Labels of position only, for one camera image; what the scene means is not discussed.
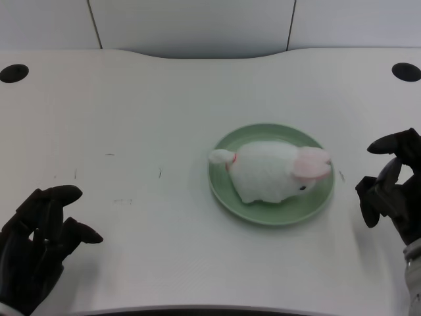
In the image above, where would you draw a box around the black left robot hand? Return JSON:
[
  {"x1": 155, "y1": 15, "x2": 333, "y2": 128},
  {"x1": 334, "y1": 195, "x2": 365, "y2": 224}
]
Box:
[{"x1": 0, "y1": 184, "x2": 104, "y2": 315}]

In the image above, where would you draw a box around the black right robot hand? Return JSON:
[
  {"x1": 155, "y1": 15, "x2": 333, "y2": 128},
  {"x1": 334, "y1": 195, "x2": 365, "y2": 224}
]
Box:
[{"x1": 355, "y1": 128, "x2": 421, "y2": 247}]

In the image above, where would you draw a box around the white plush rabbit doll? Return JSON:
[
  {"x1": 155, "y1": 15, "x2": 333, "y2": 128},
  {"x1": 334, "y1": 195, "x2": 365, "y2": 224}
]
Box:
[{"x1": 207, "y1": 142, "x2": 332, "y2": 205}]

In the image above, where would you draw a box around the green round plate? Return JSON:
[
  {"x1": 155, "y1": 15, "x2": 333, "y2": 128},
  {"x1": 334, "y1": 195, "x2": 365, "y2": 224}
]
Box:
[{"x1": 207, "y1": 122, "x2": 335, "y2": 228}]

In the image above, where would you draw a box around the black table cable grommet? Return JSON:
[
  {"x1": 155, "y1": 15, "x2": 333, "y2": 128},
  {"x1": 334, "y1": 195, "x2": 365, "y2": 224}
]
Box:
[
  {"x1": 391, "y1": 63, "x2": 421, "y2": 82},
  {"x1": 0, "y1": 64, "x2": 30, "y2": 83}
]

